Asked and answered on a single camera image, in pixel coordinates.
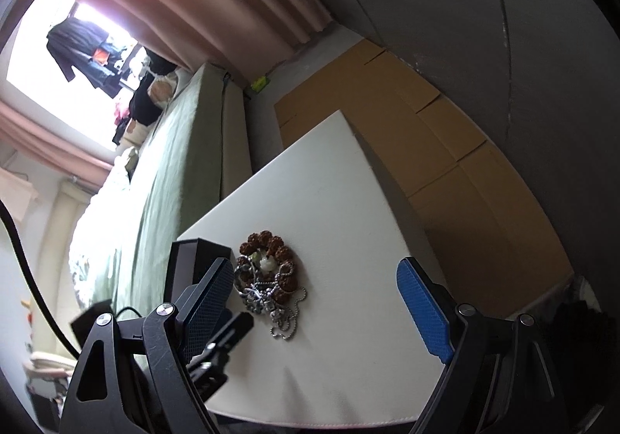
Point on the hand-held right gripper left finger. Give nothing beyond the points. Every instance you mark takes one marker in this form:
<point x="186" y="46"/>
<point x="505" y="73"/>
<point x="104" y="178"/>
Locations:
<point x="209" y="305"/>

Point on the black jewelry box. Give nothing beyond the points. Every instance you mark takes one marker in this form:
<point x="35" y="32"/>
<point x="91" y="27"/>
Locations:
<point x="186" y="264"/>

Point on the white floral quilt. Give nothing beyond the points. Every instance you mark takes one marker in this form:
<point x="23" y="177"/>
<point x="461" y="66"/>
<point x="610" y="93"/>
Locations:
<point x="99" y="230"/>

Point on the pile of clothes and bags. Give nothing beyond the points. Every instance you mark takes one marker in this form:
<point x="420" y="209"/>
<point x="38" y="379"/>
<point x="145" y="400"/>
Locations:
<point x="143" y="100"/>

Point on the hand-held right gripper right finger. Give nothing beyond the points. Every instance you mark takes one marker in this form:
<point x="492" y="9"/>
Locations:
<point x="426" y="313"/>

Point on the bed with green sheet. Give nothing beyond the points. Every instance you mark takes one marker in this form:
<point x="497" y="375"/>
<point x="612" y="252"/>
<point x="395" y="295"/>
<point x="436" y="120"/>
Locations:
<point x="179" y="172"/>

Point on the small green object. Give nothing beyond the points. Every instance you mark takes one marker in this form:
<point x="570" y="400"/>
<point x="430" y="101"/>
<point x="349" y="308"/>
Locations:
<point x="259" y="84"/>

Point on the flattened cardboard boxes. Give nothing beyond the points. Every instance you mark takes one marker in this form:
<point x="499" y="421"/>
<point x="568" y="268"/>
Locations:
<point x="436" y="162"/>

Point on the hanging dark clothes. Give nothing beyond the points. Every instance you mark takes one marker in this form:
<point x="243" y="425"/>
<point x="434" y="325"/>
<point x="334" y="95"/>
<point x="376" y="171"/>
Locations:
<point x="72" y="39"/>

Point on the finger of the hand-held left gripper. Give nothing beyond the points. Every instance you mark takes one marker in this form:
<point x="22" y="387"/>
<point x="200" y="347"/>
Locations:
<point x="231" y="330"/>

